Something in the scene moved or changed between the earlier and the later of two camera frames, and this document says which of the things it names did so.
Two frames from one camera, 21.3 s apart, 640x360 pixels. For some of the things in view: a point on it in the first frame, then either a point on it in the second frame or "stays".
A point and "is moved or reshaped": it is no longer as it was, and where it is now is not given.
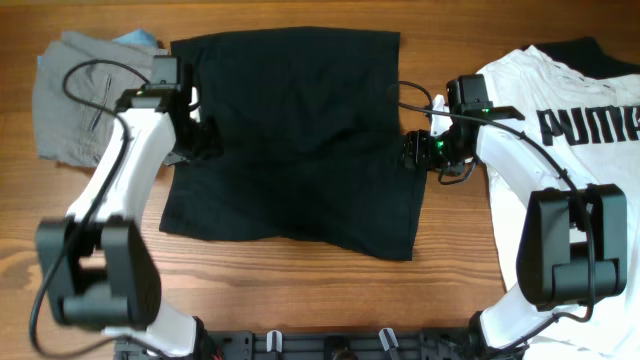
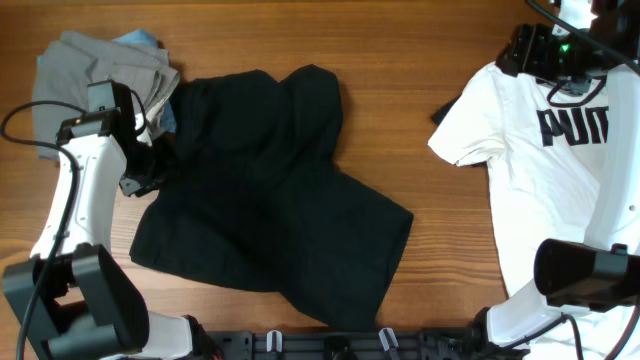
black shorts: x=314 y=150 is moved or reshaped
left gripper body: x=203 y=141 -> x=145 y=173
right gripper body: x=437 y=149 -> x=559 y=65
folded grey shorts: x=77 y=84 stays
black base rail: x=337 y=344 stays
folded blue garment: x=139 y=37 stays
